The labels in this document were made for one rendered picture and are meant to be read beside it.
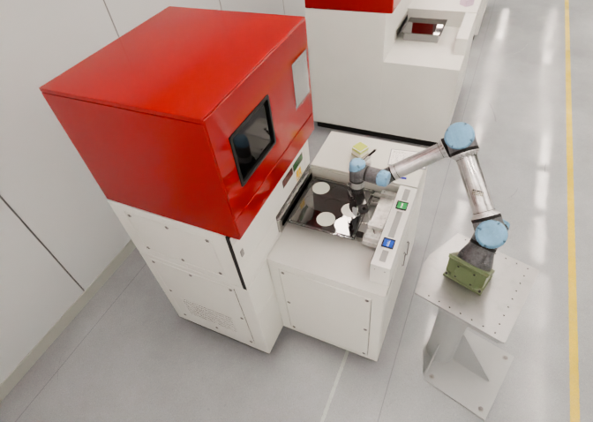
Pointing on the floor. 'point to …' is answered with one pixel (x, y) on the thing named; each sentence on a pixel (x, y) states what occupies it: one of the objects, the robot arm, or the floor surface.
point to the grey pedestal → (464, 365)
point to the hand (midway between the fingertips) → (357, 215)
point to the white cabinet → (341, 303)
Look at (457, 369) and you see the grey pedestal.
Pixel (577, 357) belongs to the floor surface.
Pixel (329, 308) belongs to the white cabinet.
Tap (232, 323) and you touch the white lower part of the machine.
